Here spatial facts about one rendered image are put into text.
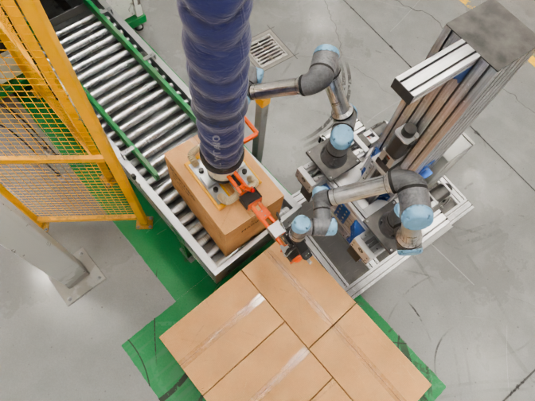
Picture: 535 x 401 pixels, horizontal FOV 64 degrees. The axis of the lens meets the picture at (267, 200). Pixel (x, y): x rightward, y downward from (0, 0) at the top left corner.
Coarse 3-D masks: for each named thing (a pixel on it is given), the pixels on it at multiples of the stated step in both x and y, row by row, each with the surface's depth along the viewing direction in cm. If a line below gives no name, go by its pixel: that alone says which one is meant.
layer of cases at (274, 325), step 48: (240, 288) 256; (288, 288) 258; (336, 288) 260; (192, 336) 243; (240, 336) 245; (288, 336) 247; (336, 336) 249; (384, 336) 251; (240, 384) 235; (288, 384) 237; (336, 384) 239; (384, 384) 241
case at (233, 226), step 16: (192, 144) 246; (176, 160) 242; (176, 176) 248; (192, 176) 238; (192, 192) 235; (272, 192) 238; (192, 208) 266; (208, 208) 231; (224, 208) 232; (240, 208) 233; (256, 208) 233; (272, 208) 244; (208, 224) 250; (224, 224) 228; (240, 224) 229; (256, 224) 249; (224, 240) 236; (240, 240) 254
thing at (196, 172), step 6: (198, 156) 242; (186, 162) 239; (186, 168) 240; (192, 168) 238; (198, 168) 238; (204, 168) 238; (192, 174) 237; (198, 174) 236; (198, 180) 236; (204, 186) 234; (216, 186) 232; (222, 186) 235; (210, 192) 233; (216, 192) 232; (222, 192) 233; (210, 198) 232; (216, 198) 232; (216, 204) 231; (222, 204) 231
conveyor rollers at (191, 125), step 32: (64, 32) 325; (96, 32) 325; (96, 64) 313; (128, 64) 317; (96, 96) 306; (128, 96) 304; (160, 96) 310; (128, 128) 296; (160, 128) 296; (192, 128) 300; (160, 160) 286; (160, 192) 278; (224, 256) 263
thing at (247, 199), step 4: (244, 192) 220; (248, 192) 221; (256, 192) 221; (240, 196) 220; (244, 196) 220; (248, 196) 220; (252, 196) 220; (256, 196) 220; (260, 196) 220; (240, 200) 221; (244, 200) 219; (248, 200) 219; (252, 200) 219; (256, 200) 218; (260, 200) 221; (244, 204) 218; (248, 204) 218; (252, 204) 218; (256, 204) 222; (248, 208) 220
